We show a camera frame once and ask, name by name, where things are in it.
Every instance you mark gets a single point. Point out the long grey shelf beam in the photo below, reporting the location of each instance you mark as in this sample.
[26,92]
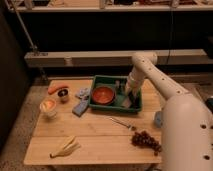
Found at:
[115,58]

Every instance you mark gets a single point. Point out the crumpled grey-blue cloth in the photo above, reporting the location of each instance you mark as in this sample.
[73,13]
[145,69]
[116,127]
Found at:
[83,93]

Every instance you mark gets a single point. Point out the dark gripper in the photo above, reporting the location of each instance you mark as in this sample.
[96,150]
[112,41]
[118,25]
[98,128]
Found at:
[133,99]

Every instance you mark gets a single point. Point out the light blue cup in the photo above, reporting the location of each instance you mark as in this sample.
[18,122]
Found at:
[158,119]

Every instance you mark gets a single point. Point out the wooden table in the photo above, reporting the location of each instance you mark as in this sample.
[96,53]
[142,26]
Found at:
[101,140]

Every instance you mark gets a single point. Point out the bunch of dark grapes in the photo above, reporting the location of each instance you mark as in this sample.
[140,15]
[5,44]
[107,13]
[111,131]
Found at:
[144,139]

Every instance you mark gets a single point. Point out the green plastic tray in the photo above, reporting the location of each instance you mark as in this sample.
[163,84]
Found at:
[116,104]

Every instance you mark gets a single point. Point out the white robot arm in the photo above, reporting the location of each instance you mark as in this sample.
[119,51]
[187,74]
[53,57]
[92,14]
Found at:
[186,135]

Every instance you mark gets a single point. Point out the peeled banana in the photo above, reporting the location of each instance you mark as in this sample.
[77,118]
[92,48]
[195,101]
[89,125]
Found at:
[68,146]

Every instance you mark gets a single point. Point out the metal diagonal pole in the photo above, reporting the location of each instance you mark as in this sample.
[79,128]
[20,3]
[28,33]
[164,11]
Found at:
[34,50]

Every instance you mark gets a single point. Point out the small metal cup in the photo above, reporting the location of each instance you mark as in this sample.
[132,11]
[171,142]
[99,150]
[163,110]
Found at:
[63,95]

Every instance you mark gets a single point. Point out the upper shelf board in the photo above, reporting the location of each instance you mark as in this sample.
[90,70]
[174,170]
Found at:
[106,6]

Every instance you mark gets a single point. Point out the orange carrot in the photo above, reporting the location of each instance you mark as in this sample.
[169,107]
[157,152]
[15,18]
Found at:
[51,90]

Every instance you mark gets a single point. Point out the blue sponge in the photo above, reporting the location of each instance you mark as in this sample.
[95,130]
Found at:
[79,109]

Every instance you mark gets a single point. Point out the red-brown bowl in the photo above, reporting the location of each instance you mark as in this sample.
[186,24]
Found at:
[103,95]

